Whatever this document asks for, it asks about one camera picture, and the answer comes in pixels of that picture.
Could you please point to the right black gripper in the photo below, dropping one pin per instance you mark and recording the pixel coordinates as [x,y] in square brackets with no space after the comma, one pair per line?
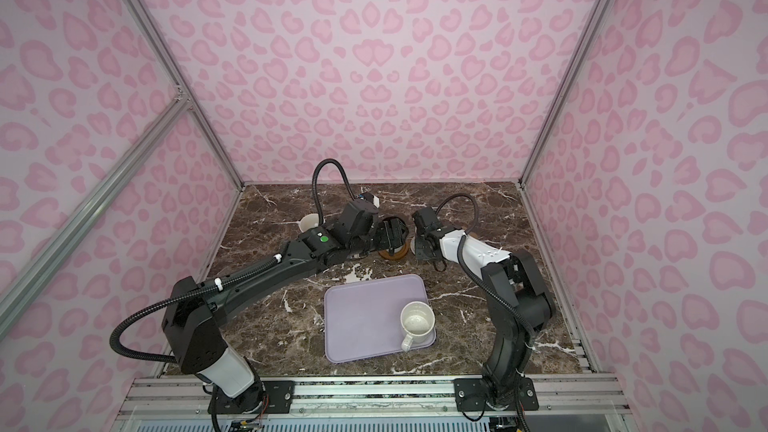
[419,251]

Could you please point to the black mug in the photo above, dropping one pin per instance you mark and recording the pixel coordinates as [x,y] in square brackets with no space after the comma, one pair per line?
[395,233]

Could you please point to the brown round wooden coaster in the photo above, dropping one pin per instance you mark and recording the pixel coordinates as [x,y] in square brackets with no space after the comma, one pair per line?
[399,254]

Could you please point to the light blue mug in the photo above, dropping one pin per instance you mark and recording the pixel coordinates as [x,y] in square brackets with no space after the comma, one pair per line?
[308,222]

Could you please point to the white cream mug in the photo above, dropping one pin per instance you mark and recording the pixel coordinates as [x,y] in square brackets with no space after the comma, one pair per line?
[417,321]

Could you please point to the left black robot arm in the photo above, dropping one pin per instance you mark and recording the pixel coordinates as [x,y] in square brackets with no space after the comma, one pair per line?
[197,312]

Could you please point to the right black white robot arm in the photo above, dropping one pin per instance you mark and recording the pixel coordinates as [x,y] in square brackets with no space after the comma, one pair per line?
[519,301]

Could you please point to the lavender rectangular tray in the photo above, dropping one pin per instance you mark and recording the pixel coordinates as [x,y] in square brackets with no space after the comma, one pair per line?
[363,319]

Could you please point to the left diagonal aluminium beam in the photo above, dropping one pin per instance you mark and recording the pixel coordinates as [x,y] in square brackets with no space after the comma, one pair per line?
[39,272]

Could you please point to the left rear aluminium post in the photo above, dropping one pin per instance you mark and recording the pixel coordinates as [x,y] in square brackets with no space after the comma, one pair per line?
[162,51]

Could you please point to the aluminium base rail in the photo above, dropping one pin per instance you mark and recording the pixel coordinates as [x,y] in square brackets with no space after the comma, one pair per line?
[581,402]

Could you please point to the aluminium corner frame post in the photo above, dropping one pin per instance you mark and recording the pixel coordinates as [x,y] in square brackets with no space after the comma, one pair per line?
[586,39]

